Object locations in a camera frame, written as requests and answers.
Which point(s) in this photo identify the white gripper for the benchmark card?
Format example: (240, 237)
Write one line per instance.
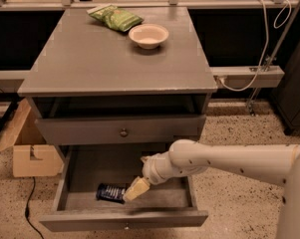
(153, 170)

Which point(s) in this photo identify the dark blue snack bar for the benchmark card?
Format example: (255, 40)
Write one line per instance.
(110, 193)

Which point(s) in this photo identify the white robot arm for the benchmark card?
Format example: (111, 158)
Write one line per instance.
(275, 164)

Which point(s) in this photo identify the open grey lower drawer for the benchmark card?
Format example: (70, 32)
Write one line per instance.
(77, 208)

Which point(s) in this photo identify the closed grey upper drawer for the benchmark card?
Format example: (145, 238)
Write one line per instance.
(81, 131)

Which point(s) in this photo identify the grey wooden drawer cabinet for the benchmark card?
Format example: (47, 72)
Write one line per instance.
(86, 70)

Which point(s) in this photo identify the cardboard box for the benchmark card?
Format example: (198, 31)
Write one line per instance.
(31, 155)

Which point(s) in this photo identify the white round bowl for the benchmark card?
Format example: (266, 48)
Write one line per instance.
(148, 36)

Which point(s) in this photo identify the green chip bag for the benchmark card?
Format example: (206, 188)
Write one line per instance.
(115, 18)

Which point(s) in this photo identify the dark grey side cabinet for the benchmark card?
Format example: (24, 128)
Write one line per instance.
(286, 97)

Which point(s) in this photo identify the grey wall rail beam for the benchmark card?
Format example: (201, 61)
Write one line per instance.
(236, 77)

